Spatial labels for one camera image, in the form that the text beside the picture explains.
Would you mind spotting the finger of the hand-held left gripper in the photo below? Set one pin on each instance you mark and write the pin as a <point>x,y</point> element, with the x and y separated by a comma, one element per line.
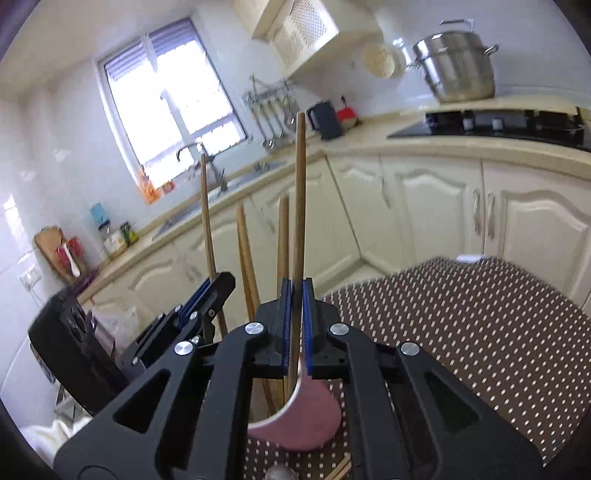
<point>171,318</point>
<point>221,288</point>

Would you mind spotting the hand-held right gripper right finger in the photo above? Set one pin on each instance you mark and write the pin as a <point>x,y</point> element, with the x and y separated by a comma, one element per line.
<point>308,327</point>

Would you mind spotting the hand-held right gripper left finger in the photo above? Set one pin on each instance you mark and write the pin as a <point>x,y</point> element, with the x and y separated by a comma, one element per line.
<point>287,323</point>

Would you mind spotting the bunch of wooden chopsticks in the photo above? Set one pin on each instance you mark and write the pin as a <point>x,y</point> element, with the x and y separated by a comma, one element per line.
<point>244,249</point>

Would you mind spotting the single wooden chopstick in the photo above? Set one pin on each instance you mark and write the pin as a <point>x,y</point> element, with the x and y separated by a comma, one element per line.
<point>206,207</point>

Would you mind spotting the pink utensil holder cup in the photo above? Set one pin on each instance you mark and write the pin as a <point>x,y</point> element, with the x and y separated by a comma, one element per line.
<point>309,415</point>

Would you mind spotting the steel spoon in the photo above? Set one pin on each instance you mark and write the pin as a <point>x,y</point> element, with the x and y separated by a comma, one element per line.
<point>279,473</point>
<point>290,113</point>

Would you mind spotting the clear plastic bag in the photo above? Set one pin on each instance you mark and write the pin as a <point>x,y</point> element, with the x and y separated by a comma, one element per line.
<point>117,321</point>

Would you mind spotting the steel sink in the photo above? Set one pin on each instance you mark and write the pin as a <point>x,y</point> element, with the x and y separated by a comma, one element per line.
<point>184,217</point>

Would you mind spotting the small green jar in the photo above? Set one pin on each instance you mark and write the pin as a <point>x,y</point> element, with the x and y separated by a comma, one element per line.
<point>130,234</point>

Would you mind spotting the clear seasoning jar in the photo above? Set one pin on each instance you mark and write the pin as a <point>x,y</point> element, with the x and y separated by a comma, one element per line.
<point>114,242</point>

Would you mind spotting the red kitchen tool holder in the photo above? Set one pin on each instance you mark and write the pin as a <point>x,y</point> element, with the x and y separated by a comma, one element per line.
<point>70,254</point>

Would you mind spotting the wooden chopping board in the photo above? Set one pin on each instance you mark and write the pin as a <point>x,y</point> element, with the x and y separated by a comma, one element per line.
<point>48,249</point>

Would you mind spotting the steel faucet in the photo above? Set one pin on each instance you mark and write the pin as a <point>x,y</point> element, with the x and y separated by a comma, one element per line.
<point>218,175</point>

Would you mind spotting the small red jar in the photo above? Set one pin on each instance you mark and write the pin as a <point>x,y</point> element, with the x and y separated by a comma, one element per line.
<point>168,186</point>

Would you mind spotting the orange detergent bottle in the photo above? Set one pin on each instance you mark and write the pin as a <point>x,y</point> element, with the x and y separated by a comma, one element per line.
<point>148,187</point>

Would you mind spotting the brown polka dot tablecloth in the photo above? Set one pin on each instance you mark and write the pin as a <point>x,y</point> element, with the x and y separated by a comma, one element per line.
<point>461,350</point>

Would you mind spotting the hanging steel ladle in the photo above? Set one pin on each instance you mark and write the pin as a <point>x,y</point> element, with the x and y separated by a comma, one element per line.
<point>267,134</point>

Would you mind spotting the hanging steel spatula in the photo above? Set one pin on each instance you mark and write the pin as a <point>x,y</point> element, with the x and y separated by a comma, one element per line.
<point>282,122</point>
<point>274,127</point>

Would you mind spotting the cream base cabinets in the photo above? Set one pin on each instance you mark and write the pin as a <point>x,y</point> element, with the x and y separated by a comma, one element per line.
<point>438,207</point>

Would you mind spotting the hanging steel spoon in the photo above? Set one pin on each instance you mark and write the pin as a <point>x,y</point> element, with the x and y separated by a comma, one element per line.
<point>290,113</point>

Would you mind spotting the window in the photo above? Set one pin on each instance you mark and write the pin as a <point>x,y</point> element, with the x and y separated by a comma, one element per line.
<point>175,101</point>

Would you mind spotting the black electric kettle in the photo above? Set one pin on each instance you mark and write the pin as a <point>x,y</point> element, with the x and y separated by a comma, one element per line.
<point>325,121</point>

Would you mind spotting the beige kitchen countertop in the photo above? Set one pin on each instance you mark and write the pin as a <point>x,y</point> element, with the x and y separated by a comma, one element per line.
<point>364,138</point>

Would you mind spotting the red container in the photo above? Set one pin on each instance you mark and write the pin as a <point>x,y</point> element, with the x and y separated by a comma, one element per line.
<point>347,117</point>

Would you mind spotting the small cream lattice cabinet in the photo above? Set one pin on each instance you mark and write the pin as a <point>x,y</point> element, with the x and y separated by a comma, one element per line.
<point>304,27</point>

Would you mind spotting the black gas cooktop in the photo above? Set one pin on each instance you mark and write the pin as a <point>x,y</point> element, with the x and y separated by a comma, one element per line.
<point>508,127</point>

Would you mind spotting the steel steamer pot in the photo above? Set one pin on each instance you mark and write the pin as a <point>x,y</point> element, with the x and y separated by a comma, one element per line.
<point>457,69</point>

